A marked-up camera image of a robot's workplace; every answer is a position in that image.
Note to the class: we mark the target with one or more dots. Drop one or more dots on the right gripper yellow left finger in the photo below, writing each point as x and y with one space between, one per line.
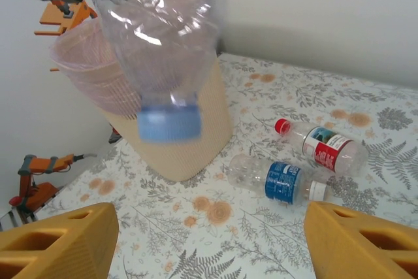
65 243

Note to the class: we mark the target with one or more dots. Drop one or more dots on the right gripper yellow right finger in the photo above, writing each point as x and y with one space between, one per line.
359 246

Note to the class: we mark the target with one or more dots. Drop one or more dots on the clear bottle red label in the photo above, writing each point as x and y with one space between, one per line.
326 151

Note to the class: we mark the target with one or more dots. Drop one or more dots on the clear bottle blue label white cap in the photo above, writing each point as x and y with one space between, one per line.
281 181

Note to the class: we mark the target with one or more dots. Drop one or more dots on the clear bottle blue logo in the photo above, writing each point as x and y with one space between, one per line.
163 47

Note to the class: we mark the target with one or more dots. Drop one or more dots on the pink plastic bin liner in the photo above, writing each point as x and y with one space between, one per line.
85 63

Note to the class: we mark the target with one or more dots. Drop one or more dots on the beige ribbed waste bin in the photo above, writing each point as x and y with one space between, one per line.
183 161

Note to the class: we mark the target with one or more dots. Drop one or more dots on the orange claw gripper model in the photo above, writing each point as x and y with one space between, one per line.
55 17

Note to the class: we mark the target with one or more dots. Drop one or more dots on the floral patterned tablecloth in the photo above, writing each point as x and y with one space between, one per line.
212 243

